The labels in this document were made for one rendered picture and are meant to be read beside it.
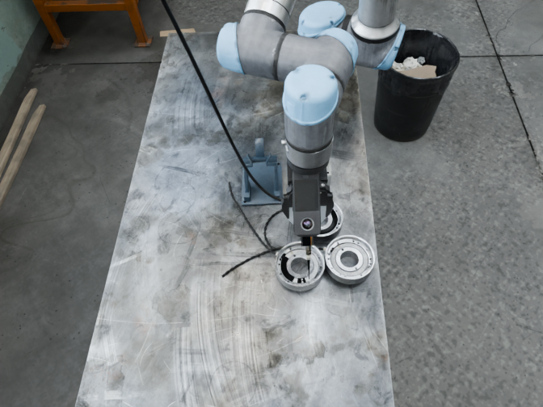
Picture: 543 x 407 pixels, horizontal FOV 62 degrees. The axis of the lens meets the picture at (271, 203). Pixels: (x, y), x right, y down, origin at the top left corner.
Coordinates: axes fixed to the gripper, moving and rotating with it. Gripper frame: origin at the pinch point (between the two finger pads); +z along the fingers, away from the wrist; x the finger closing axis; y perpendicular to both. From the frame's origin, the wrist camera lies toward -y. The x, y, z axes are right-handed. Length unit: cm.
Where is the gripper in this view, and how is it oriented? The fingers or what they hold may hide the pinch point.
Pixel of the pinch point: (306, 226)
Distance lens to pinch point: 89.8
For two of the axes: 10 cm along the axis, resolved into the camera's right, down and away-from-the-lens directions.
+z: 0.5, 5.5, 8.3
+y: -0.2, -8.3, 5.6
